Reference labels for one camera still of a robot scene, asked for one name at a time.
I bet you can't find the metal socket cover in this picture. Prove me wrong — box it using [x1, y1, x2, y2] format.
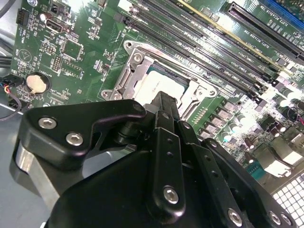
[114, 47, 214, 119]

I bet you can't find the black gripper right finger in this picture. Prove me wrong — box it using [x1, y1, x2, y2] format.
[167, 92, 297, 228]

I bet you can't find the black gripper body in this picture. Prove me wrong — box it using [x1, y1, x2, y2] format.
[45, 149, 269, 228]

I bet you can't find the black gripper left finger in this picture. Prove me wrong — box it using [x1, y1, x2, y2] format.
[9, 91, 187, 225]

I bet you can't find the silver CPU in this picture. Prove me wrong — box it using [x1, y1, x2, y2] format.
[133, 61, 192, 106]

